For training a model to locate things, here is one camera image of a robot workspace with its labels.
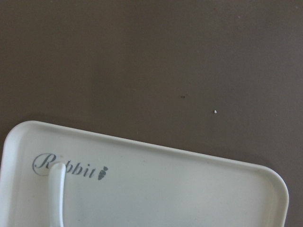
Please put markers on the white rabbit print tray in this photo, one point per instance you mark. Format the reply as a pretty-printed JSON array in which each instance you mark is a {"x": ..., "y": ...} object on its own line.
[{"x": 115, "y": 182}]

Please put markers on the white ceramic spoon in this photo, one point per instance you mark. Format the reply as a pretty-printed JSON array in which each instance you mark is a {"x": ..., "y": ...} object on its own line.
[{"x": 55, "y": 194}]

